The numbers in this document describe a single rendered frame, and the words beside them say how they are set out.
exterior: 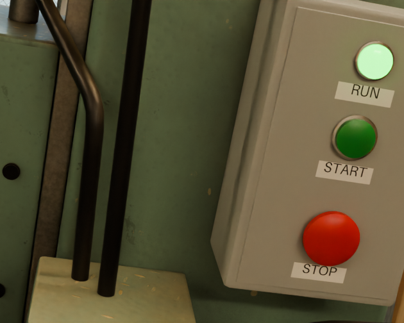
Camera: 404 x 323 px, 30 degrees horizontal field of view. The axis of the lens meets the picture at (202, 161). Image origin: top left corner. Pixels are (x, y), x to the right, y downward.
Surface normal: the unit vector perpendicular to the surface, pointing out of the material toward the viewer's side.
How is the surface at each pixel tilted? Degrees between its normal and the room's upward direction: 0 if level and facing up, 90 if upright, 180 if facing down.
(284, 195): 90
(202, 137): 90
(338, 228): 81
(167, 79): 90
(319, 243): 92
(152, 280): 0
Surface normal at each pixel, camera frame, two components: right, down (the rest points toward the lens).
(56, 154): 0.12, 0.31
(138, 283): 0.19, -0.94
